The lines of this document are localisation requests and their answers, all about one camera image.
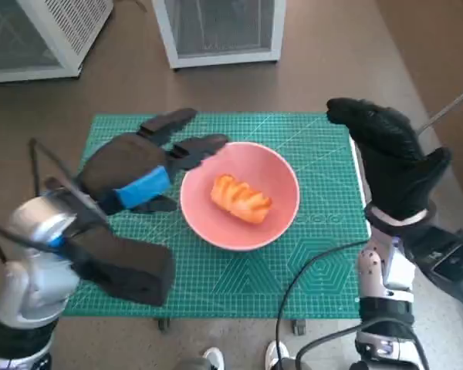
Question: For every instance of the grey metal rod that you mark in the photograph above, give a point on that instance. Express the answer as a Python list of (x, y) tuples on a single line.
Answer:
[(443, 113)]

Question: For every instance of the long orange toy bread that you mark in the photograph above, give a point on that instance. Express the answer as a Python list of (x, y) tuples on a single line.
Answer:
[(239, 198)]

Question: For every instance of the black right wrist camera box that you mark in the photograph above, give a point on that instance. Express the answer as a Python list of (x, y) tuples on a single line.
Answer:
[(447, 262)]

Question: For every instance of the white strip beside mat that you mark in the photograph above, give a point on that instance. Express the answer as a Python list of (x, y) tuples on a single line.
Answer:
[(360, 173)]

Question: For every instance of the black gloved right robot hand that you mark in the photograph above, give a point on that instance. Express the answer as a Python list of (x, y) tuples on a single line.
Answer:
[(393, 177)]

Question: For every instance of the person's white right shoe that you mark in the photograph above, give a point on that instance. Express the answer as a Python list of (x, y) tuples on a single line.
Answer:
[(274, 352)]

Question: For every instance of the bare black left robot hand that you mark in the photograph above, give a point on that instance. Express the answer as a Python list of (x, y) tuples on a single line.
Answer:
[(127, 165)]

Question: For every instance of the green cutting mat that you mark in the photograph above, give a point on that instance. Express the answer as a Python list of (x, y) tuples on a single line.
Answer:
[(235, 281)]

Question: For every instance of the black table caster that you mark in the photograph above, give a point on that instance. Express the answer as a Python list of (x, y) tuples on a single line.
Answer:
[(162, 323), (299, 327)]

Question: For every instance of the person's white left shoe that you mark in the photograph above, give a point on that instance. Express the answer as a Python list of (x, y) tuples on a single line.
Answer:
[(213, 358)]

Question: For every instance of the person's right leg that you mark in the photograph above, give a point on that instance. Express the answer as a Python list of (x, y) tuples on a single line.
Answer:
[(287, 364)]

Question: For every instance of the person's white shoe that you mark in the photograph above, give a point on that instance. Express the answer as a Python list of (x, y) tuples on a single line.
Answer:
[(274, 352), (213, 358)]

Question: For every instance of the narrow white mesh cabinet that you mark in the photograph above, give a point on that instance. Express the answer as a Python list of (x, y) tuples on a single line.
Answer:
[(220, 27)]

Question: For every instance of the wide white mesh cabinet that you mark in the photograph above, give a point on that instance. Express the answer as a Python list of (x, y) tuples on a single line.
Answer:
[(42, 34)]

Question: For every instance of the pink bowl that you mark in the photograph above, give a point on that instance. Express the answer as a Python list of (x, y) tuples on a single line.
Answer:
[(200, 216)]

